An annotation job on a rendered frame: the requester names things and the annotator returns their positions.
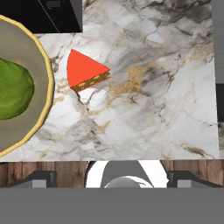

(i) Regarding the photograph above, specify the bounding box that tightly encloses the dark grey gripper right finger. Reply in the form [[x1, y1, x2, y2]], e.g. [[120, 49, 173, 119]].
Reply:
[[166, 170, 224, 189]]

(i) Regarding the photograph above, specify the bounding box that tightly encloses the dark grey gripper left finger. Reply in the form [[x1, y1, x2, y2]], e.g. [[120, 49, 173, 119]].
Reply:
[[2, 170, 58, 189]]

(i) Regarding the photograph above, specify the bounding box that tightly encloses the green salad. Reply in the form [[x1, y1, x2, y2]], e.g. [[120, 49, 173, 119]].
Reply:
[[0, 57, 36, 121]]

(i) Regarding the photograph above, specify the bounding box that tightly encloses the beige bowl with yellow rim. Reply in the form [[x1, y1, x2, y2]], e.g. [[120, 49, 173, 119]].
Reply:
[[0, 14, 56, 158]]

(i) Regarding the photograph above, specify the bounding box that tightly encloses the white and grey round object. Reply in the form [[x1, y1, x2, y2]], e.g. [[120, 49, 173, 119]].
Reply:
[[84, 159, 171, 189]]

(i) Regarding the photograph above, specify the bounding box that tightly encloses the red wedge-shaped food slice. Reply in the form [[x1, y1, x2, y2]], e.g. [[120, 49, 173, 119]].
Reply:
[[66, 48, 112, 93]]

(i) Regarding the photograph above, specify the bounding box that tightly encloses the grey and black appliance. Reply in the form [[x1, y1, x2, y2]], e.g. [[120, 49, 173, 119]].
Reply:
[[210, 0, 224, 160]]

